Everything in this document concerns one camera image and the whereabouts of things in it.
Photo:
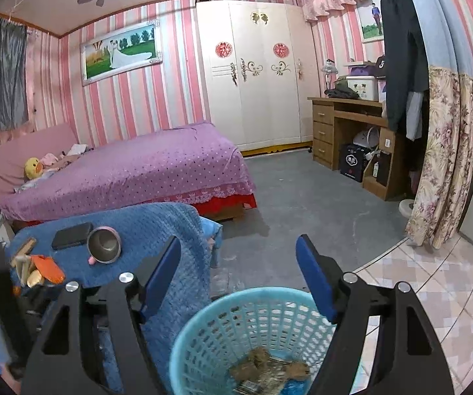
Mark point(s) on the pink steel-lined mug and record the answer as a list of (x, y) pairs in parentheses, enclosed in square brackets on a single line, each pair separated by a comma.
[(103, 245)]

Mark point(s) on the purple dotted bed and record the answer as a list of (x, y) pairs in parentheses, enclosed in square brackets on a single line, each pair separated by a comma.
[(193, 164)]

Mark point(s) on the black smartphone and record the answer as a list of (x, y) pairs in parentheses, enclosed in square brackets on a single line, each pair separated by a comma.
[(72, 236)]

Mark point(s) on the black hanging coat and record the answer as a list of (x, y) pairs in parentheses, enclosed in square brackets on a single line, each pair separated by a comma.
[(406, 67)]

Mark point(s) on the grey hanging cloth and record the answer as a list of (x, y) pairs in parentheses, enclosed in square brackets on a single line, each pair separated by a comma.
[(13, 85)]

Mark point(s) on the brown snack bag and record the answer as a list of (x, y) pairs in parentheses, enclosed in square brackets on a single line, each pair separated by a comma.
[(261, 373)]

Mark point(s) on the floral door curtain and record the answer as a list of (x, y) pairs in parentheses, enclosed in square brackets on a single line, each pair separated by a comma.
[(447, 170)]

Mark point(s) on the blue knitted blanket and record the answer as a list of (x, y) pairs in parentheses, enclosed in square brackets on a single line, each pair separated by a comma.
[(109, 294)]

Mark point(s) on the black box under desk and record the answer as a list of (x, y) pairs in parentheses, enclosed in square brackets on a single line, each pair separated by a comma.
[(352, 161)]

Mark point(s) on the pink headboard cover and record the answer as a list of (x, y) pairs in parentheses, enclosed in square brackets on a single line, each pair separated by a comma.
[(15, 153)]

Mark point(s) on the white wardrobe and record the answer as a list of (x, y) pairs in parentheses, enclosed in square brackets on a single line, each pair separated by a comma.
[(260, 70)]

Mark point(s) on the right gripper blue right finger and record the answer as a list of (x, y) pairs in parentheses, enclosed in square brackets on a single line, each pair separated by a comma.
[(322, 276)]

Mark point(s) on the light blue plastic basket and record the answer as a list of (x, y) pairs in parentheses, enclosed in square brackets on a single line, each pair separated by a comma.
[(284, 321)]

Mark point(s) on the white storage box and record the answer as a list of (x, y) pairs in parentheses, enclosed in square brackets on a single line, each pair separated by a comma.
[(366, 87)]

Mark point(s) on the torn brown cardboard piece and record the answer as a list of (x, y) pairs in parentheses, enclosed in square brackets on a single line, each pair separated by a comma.
[(21, 261)]

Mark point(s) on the small framed couple photo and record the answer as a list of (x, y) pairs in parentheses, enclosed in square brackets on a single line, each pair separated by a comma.
[(371, 20)]

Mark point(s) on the yellow duck plush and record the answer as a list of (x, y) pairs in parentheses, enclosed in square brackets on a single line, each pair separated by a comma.
[(33, 168)]

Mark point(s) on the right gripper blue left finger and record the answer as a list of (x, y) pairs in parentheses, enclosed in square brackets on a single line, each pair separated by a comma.
[(155, 276)]

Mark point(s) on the wooden desk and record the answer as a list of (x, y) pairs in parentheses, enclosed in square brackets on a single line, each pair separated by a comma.
[(337, 122)]

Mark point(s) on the framed wedding photo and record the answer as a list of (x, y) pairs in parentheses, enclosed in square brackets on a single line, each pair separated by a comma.
[(120, 51)]

